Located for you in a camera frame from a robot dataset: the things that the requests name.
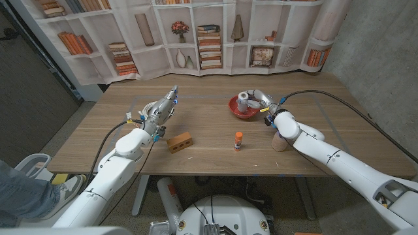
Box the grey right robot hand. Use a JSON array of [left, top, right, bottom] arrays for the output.
[[240, 89, 280, 115]]

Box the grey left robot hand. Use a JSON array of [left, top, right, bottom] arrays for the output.
[[140, 85, 179, 133]]

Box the white string spool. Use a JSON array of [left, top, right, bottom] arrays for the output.
[[237, 91, 249, 114]]

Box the red bowl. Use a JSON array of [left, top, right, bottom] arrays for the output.
[[228, 95, 261, 119]]

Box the wooden brick block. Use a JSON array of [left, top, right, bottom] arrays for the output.
[[166, 131, 194, 155]]

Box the orange capped glue stick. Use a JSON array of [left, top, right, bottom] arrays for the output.
[[233, 131, 244, 152]]

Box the tan twine roll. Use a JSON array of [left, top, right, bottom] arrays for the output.
[[271, 130, 289, 153]]

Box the grey table leg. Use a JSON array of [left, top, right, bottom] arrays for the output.
[[293, 176, 317, 221], [131, 174, 150, 217]]

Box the printed bookshelf backdrop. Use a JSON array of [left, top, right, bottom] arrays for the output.
[[9, 0, 353, 86]]

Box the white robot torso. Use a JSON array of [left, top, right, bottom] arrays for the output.
[[176, 195, 271, 235]]

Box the white grey sneaker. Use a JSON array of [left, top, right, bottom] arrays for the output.
[[40, 173, 84, 219]]

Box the white plastic bin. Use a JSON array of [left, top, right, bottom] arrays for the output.
[[14, 153, 53, 179]]

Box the person's leg in jeans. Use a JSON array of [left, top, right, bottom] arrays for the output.
[[0, 159, 61, 228]]

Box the white rope coil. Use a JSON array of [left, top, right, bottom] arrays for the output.
[[142, 101, 158, 115]]

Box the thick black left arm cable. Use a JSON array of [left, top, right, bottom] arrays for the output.
[[83, 119, 144, 187]]

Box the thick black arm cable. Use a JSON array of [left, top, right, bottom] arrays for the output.
[[83, 119, 144, 187], [279, 89, 418, 164]]

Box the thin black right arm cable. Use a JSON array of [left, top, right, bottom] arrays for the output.
[[283, 136, 332, 179]]

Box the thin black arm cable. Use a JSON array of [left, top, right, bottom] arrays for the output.
[[283, 136, 332, 179], [97, 140, 156, 226]]

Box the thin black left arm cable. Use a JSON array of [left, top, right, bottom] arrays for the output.
[[97, 140, 156, 226]]

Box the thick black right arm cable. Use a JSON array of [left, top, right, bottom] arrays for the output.
[[279, 89, 418, 164]]

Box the black door handle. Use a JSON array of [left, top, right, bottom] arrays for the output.
[[0, 27, 19, 42]]

